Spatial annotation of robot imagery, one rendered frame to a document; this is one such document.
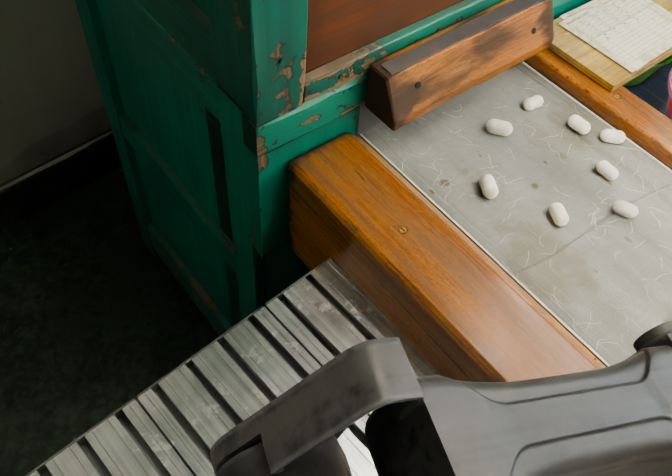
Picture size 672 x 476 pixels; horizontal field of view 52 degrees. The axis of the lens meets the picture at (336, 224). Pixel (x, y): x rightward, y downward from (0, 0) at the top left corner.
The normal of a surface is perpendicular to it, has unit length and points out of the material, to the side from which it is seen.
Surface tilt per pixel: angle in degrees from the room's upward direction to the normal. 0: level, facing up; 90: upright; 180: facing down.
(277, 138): 90
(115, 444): 0
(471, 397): 20
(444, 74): 67
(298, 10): 90
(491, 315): 0
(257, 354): 0
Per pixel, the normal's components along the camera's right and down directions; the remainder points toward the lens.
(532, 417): 0.38, -0.64
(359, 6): 0.62, 0.65
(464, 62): 0.58, 0.36
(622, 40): 0.06, -0.61
